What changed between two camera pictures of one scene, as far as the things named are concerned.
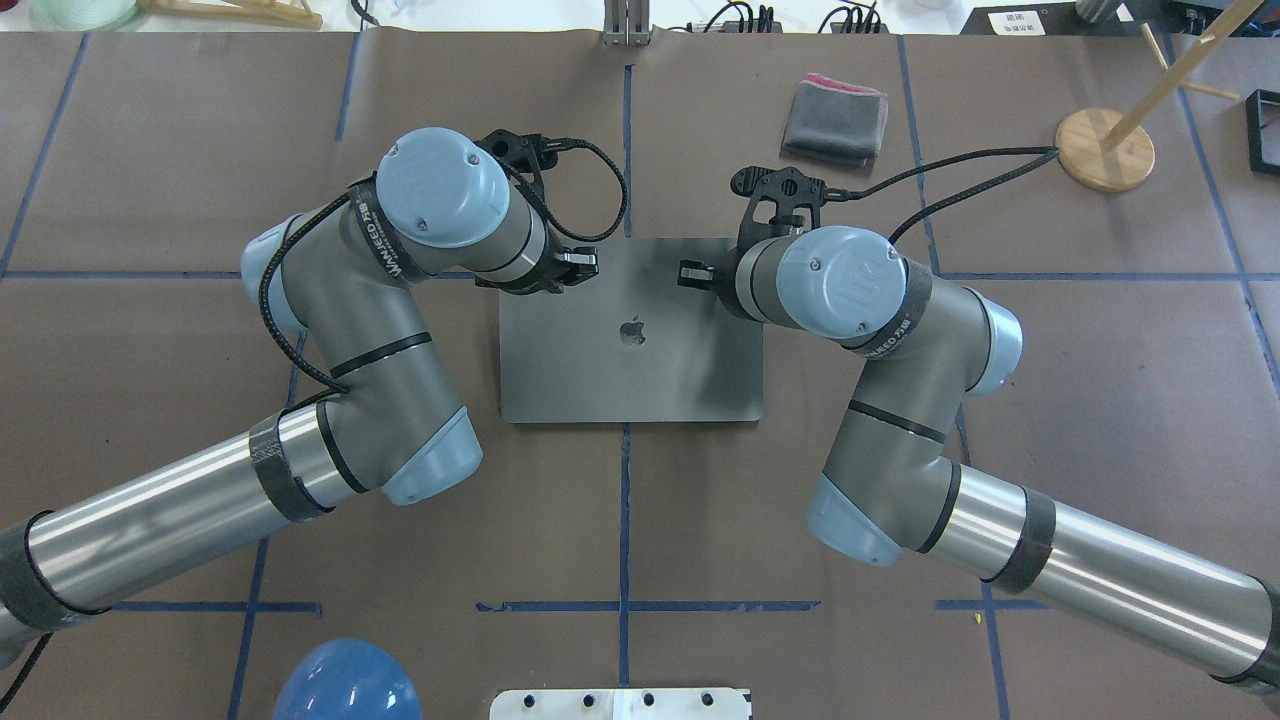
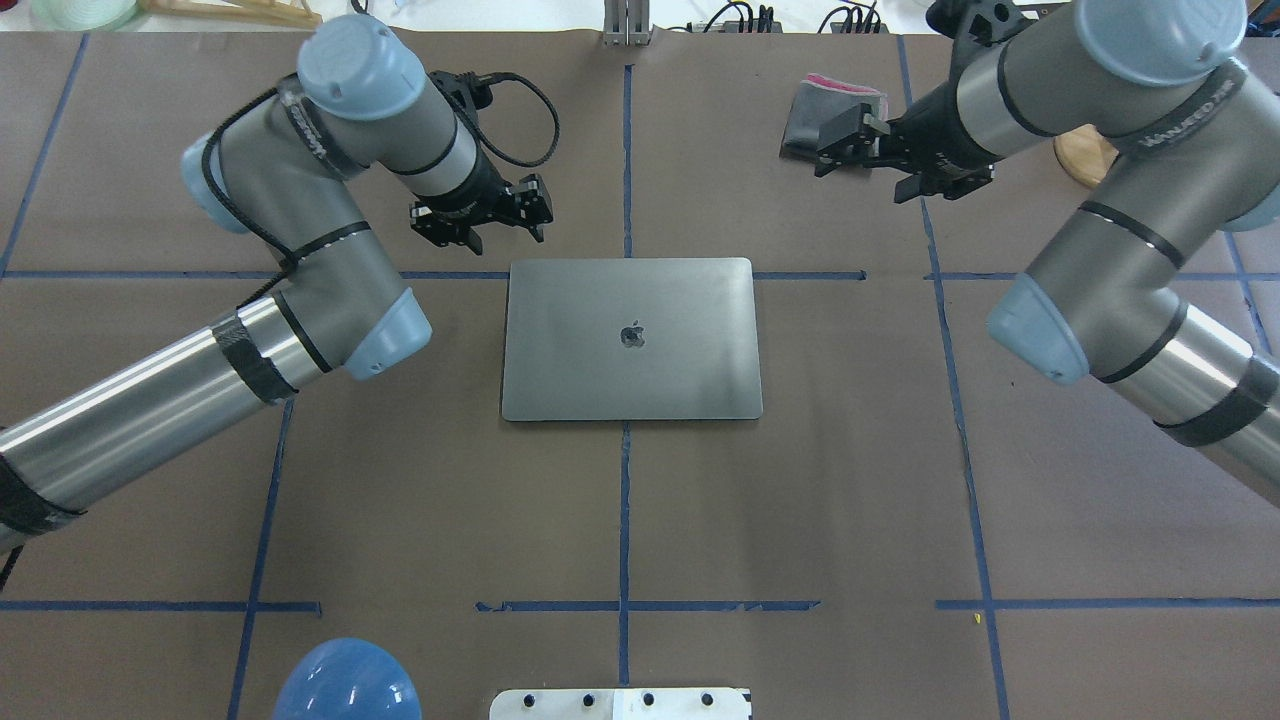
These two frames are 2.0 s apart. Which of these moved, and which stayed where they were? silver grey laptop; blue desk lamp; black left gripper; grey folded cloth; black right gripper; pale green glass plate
Moved: black left gripper; black right gripper
Stayed: pale green glass plate; blue desk lamp; silver grey laptop; grey folded cloth
